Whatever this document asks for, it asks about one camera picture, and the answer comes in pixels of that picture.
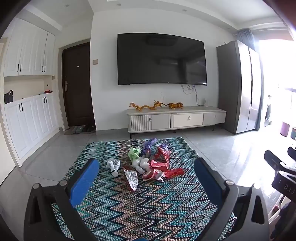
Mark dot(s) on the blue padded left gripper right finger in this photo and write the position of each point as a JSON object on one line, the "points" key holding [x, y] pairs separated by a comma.
{"points": [[211, 181]]}

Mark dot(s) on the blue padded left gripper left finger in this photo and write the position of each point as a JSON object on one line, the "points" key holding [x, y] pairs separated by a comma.
{"points": [[81, 181]]}

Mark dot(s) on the green plastic wrapper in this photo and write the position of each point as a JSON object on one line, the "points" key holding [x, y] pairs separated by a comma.
{"points": [[134, 153]]}

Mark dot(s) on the small purple wrapper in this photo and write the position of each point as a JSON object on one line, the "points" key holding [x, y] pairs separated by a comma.
{"points": [[164, 147]]}

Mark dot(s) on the purple plastic wrapper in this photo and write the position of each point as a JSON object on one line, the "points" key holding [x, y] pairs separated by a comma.
{"points": [[147, 148]]}

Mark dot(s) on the white plastic bag trash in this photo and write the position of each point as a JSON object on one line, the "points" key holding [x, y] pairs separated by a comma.
{"points": [[141, 165]]}

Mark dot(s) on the white crumpled wrapper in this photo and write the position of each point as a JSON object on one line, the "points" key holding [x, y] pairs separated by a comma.
{"points": [[113, 165]]}

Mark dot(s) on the zigzag patterned rug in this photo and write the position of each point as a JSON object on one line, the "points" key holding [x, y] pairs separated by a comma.
{"points": [[177, 209]]}

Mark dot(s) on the teal waste bin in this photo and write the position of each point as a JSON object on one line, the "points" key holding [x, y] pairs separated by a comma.
{"points": [[293, 133]]}

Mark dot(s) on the purple stool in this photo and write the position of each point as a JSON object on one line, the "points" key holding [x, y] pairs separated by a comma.
{"points": [[285, 127]]}

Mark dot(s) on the silver foil wrapper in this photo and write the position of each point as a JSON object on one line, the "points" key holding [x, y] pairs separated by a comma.
{"points": [[131, 179]]}

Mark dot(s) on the red snack wrapper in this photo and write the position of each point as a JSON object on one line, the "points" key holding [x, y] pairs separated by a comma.
{"points": [[160, 160]]}

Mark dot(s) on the white washing machine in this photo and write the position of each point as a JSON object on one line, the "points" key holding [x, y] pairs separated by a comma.
{"points": [[267, 120]]}

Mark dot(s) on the red crumpled wrapper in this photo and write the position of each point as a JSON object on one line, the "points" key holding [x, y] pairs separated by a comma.
{"points": [[162, 176]]}

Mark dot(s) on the white tv cabinet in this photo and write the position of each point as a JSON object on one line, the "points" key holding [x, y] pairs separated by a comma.
{"points": [[166, 119]]}

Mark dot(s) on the dark brown entrance door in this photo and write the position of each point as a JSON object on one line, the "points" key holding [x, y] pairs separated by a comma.
{"points": [[76, 85]]}

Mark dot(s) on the golden tiger figurine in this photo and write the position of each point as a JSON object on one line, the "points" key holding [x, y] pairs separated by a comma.
{"points": [[175, 105]]}

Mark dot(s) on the golden dragon figurine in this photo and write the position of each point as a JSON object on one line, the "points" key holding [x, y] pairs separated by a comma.
{"points": [[139, 108]]}

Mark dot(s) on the grey double door refrigerator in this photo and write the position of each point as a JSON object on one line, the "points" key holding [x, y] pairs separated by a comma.
{"points": [[240, 87]]}

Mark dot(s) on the black bag on shelf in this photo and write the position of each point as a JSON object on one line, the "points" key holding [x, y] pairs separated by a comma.
{"points": [[8, 97]]}

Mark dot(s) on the black wall television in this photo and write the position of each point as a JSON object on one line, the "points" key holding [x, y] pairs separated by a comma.
{"points": [[150, 58]]}

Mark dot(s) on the white upper wall cabinet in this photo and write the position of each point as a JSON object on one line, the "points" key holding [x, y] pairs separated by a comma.
{"points": [[30, 50]]}

